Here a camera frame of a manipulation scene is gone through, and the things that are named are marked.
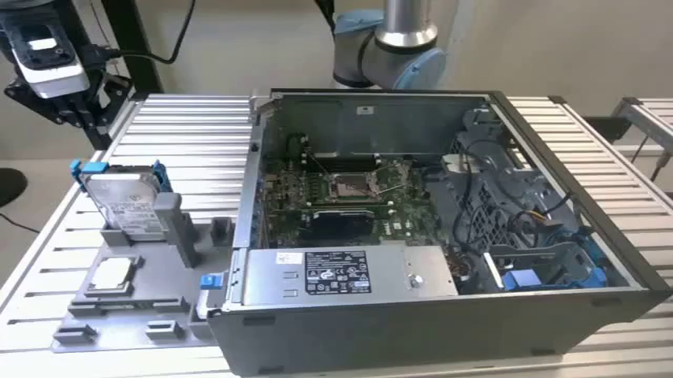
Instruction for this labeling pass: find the hard disk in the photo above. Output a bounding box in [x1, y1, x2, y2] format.
[67, 158, 183, 243]

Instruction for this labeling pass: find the blue disk bay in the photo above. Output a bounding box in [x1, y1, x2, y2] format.
[501, 269, 548, 291]

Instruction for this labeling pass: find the black metal stand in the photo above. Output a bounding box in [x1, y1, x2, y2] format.
[67, 0, 166, 150]

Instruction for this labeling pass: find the round black base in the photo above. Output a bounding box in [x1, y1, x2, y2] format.
[0, 167, 30, 209]

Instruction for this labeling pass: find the thin metal locking lever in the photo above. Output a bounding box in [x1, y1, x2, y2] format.
[306, 150, 334, 177]

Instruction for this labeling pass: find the silver CPU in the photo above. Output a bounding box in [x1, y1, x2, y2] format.
[86, 258, 145, 297]

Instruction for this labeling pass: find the grey parts rack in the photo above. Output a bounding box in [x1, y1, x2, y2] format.
[50, 191, 237, 354]

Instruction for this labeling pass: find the black RAM slot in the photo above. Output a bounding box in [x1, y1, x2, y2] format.
[305, 154, 384, 164]
[309, 162, 384, 173]

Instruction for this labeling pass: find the CPU socket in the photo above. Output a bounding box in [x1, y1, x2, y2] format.
[327, 172, 381, 201]

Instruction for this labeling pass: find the long black expansion slot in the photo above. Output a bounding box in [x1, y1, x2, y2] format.
[306, 199, 397, 209]

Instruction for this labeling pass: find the green RAM stick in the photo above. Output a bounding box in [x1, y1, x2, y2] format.
[96, 300, 181, 311]

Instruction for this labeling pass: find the black graphics card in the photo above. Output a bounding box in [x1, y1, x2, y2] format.
[309, 209, 380, 242]

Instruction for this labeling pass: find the metal socket cover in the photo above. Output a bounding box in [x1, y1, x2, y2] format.
[376, 162, 418, 191]

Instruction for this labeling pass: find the green motherboard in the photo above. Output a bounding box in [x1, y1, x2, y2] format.
[259, 156, 449, 250]

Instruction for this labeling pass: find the silver power supply unit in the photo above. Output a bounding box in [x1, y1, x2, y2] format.
[241, 245, 460, 307]

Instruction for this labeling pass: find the grey metal drive cage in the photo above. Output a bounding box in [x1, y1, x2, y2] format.
[424, 128, 612, 295]

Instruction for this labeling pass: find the open black PC case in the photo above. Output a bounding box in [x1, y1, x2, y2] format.
[206, 87, 673, 376]

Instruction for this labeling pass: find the slatted metal side table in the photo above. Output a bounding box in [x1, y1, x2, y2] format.
[612, 95, 673, 183]

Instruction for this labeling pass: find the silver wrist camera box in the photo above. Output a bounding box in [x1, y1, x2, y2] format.
[8, 22, 90, 99]

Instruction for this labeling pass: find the black camera cable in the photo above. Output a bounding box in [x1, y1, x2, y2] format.
[78, 0, 198, 66]

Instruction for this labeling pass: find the black floor cable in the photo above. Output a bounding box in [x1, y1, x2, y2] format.
[0, 212, 43, 234]

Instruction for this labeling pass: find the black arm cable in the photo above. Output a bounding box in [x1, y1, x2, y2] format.
[314, 0, 340, 45]

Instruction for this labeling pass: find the yellow red black wire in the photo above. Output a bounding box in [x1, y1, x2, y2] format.
[513, 208, 560, 239]

